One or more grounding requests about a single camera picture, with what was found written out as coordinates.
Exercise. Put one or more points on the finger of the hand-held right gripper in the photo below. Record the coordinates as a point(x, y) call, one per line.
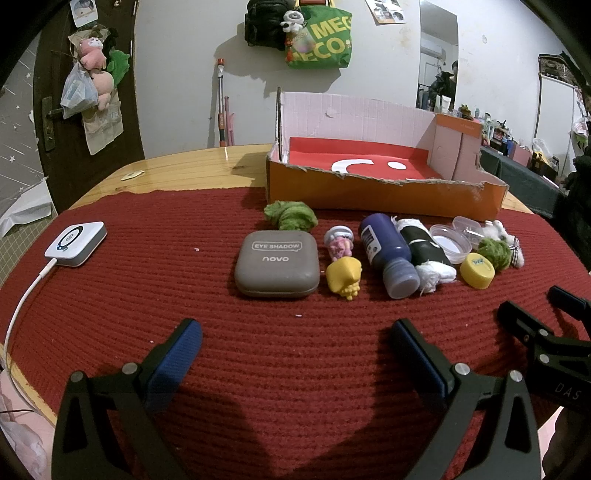
point(570, 300)
point(521, 321)

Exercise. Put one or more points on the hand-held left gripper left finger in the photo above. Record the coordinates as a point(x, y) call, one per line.
point(182, 350)

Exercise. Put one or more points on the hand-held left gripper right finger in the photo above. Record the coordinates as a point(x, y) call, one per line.
point(418, 355)

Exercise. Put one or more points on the yellow round jar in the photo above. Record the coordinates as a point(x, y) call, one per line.
point(475, 271)

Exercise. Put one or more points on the green yarn pompom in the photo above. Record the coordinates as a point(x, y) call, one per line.
point(291, 217)
point(496, 254)

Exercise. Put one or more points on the clear round container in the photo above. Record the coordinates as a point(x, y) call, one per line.
point(450, 244)

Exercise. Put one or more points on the black and white cloth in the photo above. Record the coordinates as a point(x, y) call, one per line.
point(427, 249)

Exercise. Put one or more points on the small clear square box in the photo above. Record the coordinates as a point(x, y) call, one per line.
point(466, 226)

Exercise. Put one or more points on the yellow rubber toy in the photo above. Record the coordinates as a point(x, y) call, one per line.
point(342, 274)

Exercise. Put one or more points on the dark blue bottle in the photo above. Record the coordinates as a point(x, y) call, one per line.
point(385, 249)

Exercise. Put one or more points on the grey eyeshadow case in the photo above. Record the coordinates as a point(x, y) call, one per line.
point(277, 267)

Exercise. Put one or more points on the pink figurine toy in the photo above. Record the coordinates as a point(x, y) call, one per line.
point(339, 247)

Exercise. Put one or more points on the orange cardboard box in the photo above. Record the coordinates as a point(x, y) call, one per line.
point(369, 194)

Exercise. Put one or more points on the red knitted mat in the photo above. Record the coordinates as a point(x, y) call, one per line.
point(277, 369)

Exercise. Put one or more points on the dark green covered table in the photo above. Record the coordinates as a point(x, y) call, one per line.
point(517, 180)

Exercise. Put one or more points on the white charging pad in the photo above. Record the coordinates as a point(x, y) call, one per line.
point(74, 242)

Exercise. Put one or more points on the row of bottles and toys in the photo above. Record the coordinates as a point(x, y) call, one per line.
point(503, 134)

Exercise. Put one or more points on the pink bedding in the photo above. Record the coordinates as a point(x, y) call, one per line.
point(21, 429)

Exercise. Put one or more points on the small pale sticker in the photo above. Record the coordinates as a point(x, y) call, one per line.
point(133, 175)

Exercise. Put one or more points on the white cabinet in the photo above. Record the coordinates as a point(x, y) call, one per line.
point(558, 106)

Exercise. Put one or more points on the dark wooden door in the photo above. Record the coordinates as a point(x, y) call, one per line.
point(124, 138)

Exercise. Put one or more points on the beige hanging organizer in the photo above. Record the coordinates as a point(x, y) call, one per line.
point(104, 134)

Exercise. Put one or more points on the pink stick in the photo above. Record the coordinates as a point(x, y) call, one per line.
point(229, 124)

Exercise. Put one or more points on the peach plush toy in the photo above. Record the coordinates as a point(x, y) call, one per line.
point(104, 87)

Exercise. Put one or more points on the clear plastic bag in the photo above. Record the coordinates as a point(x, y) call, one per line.
point(78, 94)

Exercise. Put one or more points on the green plush toy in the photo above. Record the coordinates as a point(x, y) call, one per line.
point(119, 67)

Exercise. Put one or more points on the pink plush toy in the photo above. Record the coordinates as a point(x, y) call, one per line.
point(90, 53)

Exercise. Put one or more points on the green tote bag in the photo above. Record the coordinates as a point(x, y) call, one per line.
point(330, 41)

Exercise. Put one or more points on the black bag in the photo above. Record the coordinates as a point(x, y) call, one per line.
point(263, 23)

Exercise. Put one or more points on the wall mirror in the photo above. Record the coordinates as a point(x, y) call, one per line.
point(438, 37)

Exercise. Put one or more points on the wall photos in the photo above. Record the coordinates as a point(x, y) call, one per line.
point(385, 11)

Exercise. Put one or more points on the wall poster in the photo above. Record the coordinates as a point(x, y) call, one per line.
point(84, 11)

